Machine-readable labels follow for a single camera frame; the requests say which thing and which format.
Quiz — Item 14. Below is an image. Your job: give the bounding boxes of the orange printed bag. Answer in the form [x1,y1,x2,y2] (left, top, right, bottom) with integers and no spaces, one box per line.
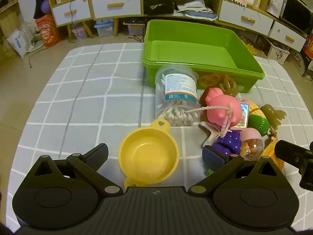
[35,15,61,47]

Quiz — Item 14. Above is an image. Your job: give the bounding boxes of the white drawer wooden handle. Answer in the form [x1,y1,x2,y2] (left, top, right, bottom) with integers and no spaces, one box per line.
[52,0,91,26]
[91,0,142,19]
[218,0,274,28]
[268,21,307,52]

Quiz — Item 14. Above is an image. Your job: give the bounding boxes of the black and purple toy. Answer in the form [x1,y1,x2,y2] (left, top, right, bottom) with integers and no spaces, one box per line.
[33,0,52,19]

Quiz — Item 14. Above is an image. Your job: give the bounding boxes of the yellow egg tray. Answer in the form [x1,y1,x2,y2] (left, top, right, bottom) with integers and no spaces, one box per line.
[238,35,260,55]

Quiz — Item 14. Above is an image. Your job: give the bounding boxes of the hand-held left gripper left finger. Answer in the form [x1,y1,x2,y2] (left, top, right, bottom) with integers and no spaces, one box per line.
[32,143,123,197]

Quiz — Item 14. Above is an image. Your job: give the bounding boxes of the white storage box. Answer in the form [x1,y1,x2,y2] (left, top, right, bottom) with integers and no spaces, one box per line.
[265,38,290,64]

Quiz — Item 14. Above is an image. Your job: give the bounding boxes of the beige toy starfish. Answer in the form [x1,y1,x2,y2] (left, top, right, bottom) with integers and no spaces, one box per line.
[199,122,222,147]

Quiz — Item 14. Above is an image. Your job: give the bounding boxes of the pile of papers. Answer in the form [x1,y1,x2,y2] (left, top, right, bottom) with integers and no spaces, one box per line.
[175,0,218,20]

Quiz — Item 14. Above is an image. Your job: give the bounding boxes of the dark red toy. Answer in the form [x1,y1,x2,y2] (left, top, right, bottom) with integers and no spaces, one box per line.
[199,87,213,106]

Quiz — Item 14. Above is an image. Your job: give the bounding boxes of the white plastic bag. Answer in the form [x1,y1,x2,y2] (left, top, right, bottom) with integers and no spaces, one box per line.
[7,21,37,58]

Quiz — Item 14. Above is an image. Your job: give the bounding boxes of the green ribbed toy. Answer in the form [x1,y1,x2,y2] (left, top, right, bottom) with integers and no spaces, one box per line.
[247,114,269,136]

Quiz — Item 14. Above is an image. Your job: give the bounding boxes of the black box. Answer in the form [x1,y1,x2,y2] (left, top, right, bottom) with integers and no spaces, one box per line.
[143,0,174,16]

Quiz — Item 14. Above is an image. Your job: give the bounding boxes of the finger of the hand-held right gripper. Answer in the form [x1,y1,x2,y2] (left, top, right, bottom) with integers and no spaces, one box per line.
[274,139,313,170]
[299,168,313,191]

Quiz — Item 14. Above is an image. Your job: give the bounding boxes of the clear cotton swab jar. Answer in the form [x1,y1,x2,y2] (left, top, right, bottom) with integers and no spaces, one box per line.
[155,65,201,127]

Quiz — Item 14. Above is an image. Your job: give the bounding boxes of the yellow toy corn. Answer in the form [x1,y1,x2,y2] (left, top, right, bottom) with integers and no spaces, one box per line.
[248,101,266,118]

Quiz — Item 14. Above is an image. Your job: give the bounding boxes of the amber translucent hand toy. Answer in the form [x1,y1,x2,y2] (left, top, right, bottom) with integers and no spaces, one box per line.
[219,75,245,97]

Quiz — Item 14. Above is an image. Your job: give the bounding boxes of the yellow toy pot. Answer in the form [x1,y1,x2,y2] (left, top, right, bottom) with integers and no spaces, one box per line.
[118,118,180,191]

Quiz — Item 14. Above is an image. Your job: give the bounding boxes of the shiny holographic card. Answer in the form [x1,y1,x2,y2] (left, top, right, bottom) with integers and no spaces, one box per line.
[231,98,250,130]

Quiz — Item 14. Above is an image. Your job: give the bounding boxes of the orange printed box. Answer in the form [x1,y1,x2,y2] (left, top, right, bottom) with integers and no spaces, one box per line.
[302,33,313,79]

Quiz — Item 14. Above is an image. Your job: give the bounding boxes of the orange pretzel toy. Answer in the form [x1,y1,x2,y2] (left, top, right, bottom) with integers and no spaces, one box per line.
[199,73,224,87]

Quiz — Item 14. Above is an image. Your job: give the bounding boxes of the pink lidded clear capsule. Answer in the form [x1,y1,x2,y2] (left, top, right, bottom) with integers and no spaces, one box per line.
[240,128,264,161]

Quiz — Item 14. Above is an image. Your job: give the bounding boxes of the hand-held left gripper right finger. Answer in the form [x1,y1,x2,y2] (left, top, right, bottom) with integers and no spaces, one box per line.
[187,145,285,197]

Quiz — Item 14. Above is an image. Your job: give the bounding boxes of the olive translucent hand toy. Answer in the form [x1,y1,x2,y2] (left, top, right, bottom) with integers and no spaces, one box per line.
[260,104,286,130]

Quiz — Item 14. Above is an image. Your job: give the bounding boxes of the green plastic bin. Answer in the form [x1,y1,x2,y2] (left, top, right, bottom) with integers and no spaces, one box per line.
[142,19,265,94]

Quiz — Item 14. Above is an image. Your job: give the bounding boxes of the purple toy grapes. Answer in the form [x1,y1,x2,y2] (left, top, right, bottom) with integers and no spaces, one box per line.
[211,130,242,156]

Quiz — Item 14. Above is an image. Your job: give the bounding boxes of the clear box pink contents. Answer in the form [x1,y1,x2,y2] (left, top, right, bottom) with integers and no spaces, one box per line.
[72,23,88,40]

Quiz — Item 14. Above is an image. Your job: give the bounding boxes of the pink pig toy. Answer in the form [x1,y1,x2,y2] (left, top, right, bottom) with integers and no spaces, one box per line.
[204,87,244,124]

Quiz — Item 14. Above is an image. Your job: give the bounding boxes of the clear box blue lid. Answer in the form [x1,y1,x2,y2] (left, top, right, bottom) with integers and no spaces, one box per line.
[94,20,114,38]

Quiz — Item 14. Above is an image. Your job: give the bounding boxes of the black microwave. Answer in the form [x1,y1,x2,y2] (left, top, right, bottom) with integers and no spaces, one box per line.
[279,0,312,33]

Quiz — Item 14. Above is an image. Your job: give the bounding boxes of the grey checked tablecloth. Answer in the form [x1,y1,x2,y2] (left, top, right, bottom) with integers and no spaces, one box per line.
[5,43,313,233]

